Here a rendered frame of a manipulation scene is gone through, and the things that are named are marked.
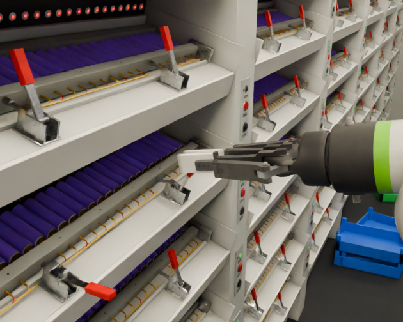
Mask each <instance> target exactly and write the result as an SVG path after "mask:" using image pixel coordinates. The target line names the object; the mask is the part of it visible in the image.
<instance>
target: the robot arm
mask: <svg viewBox="0 0 403 322"><path fill-rule="evenodd" d="M183 152H184V154H178V155H177V159H178V164H179V168H180V172H181V173H214V176H215V178H223V179H231V180H245V181H257V182H260V183H263V184H270V183H272V176H278V177H287V176H290V175H295V174H297V175H298V176H299V177H300V178H301V180H302V182H303V183H304V184H305V185H307V186H320V187H329V186H331V185H332V187H333V189H334V190H335V191H336V192H337V193H343V195H352V198H353V203H360V202H361V201H360V196H363V195H365V194H398V195H397V198H396V201H395V223H396V226H397V231H398V232H399V235H400V237H401V238H402V241H403V119H400V120H390V121H369V122H357V123H355V122H354V121H352V117H347V120H346V123H337V124H335V125H334V126H333V128H332V129H331V131H329V130H325V131H312V132H305V133H304V134H303V135H302V136H301V138H300V140H299V144H296V139H295V138H290V139H285V140H281V141H269V142H255V143H248V144H235V145H233V148H226V149H224V151H223V149H194V150H185V151H183Z"/></svg>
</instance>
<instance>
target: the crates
mask: <svg viewBox="0 0 403 322"><path fill-rule="evenodd" d="M374 195H375V196H376V198H377V199H378V201H379V202H392V203H395V201H396V198H397V195H398V194H374ZM346 219H347V218H346V217H342V223H341V226H340V230H339V231H336V239H335V258H334V265H339V266H344V267H348V268H353V269H357V270H362V271H365V272H370V273H376V274H379V275H385V276H388V277H393V278H397V279H400V276H401V273H402V271H403V241H402V238H401V237H400V235H399V232H398V231H397V226H396V223H395V218H393V217H389V216H386V215H383V214H380V213H376V212H373V207H369V208H368V212H367V213H366V214H365V215H364V216H363V217H362V218H361V219H360V220H359V221H358V222H357V223H356V224H354V223H350V222H346Z"/></svg>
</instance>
